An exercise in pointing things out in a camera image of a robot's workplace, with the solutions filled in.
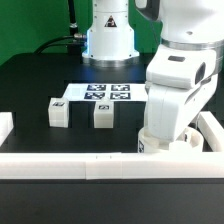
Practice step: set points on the white round stool seat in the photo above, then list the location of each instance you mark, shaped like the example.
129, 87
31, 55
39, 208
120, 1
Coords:
189, 141

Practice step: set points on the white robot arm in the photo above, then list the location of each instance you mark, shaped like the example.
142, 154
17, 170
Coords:
190, 25

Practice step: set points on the white fence bar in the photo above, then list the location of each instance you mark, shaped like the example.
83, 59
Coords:
6, 125
91, 166
212, 131

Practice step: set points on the white front fence bar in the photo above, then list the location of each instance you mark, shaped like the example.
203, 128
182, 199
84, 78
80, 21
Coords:
91, 166

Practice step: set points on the white sheet with markers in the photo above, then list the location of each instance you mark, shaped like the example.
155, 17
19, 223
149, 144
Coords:
113, 92

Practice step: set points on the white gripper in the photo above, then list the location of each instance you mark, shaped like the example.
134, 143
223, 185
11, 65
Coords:
181, 83

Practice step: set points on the white left fence bar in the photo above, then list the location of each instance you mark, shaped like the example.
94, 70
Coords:
6, 125

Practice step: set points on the white right fence bar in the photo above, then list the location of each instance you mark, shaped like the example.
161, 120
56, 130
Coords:
212, 131

